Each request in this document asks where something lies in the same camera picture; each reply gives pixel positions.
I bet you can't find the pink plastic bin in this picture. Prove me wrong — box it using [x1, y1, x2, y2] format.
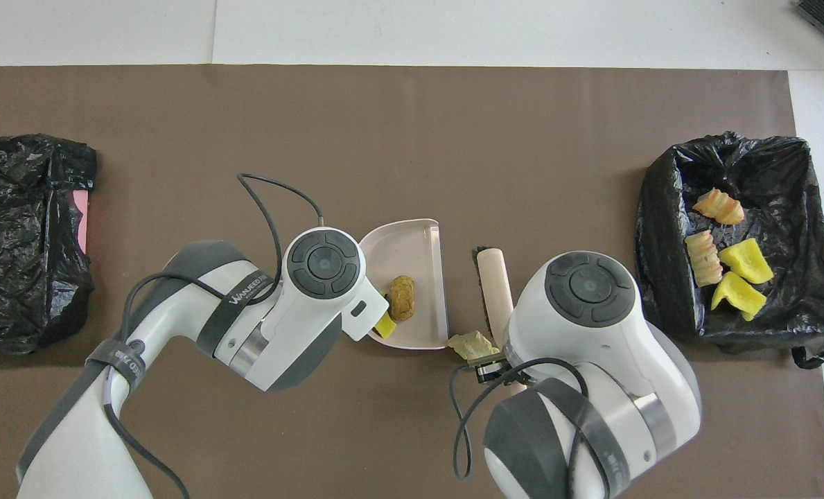
[76, 192, 90, 254]

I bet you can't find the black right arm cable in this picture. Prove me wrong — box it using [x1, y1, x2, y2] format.
[451, 357, 593, 480]

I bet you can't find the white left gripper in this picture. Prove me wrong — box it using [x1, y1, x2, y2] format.
[341, 288, 391, 342]

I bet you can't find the yellow sponge block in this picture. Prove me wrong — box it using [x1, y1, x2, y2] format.
[719, 238, 774, 285]

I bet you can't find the beige plastic dustpan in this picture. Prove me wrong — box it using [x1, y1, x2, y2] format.
[358, 219, 450, 350]

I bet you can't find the pale greenish foam chunk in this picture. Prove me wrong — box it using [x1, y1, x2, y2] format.
[685, 230, 724, 288]

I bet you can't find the yellow u-shaped sponge piece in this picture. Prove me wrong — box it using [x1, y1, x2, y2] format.
[710, 271, 768, 322]

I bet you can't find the brown table mat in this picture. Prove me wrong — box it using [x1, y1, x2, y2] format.
[0, 64, 824, 499]

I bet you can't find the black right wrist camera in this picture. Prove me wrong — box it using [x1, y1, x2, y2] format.
[468, 355, 508, 384]

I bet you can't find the beige brush with black bristles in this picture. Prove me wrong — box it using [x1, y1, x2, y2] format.
[472, 245, 516, 347]

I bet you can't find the black plastic trash bag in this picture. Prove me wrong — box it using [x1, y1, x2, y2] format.
[634, 131, 824, 369]
[0, 134, 98, 357]

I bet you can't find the brown cork-like lump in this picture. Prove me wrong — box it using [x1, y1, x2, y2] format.
[388, 275, 417, 322]

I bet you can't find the small beige round lump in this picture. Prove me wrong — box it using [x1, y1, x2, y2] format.
[692, 188, 746, 226]

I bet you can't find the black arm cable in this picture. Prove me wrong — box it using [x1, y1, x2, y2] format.
[103, 173, 326, 499]
[451, 357, 593, 480]

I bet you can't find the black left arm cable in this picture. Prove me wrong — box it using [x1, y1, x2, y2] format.
[103, 173, 326, 499]

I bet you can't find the pale jagged foam chunk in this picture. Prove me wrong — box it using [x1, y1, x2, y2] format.
[448, 331, 501, 361]

